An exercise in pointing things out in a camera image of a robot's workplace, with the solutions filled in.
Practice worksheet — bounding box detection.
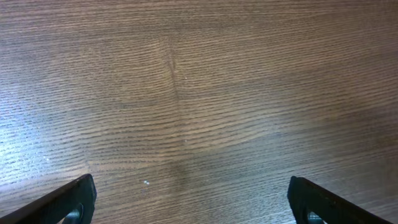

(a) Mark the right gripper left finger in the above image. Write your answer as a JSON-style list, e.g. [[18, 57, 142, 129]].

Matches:
[[1, 174, 97, 224]]

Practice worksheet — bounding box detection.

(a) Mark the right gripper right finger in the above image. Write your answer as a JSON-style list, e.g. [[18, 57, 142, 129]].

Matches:
[[287, 176, 391, 224]]

